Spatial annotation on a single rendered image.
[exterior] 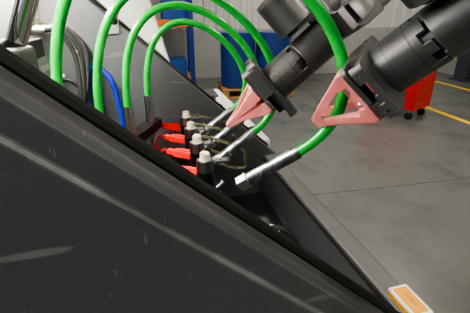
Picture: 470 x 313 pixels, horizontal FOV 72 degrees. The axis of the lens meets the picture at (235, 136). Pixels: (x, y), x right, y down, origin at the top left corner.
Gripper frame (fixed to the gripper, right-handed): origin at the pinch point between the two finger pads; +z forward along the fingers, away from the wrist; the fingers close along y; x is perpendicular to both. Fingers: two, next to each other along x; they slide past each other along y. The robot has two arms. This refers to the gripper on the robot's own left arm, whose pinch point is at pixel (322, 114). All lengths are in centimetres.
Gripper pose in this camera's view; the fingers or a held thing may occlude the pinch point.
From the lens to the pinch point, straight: 42.0
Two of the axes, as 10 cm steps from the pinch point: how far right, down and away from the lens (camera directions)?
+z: -5.7, 4.7, 6.7
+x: 6.9, 7.1, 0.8
